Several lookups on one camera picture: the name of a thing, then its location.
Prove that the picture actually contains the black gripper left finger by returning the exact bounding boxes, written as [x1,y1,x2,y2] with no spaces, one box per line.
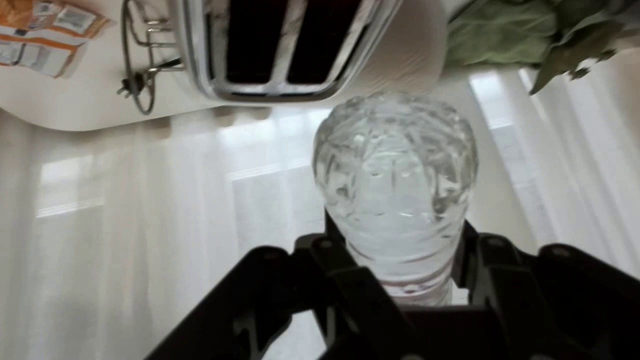
[142,231,417,360]

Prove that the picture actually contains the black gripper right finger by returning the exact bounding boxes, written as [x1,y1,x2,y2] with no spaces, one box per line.
[452,219,640,360]

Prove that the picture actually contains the clear plastic water bottle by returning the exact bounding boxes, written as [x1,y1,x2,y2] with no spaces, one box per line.
[309,88,480,307]

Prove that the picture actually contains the silver two-slot toaster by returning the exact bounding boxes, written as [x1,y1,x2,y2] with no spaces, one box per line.
[174,0,406,105]

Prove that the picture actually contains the white sheer curtain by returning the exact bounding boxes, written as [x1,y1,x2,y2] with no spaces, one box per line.
[0,66,640,360]

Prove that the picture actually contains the coiled black cable with plug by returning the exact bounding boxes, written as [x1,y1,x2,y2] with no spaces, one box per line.
[118,0,186,115]

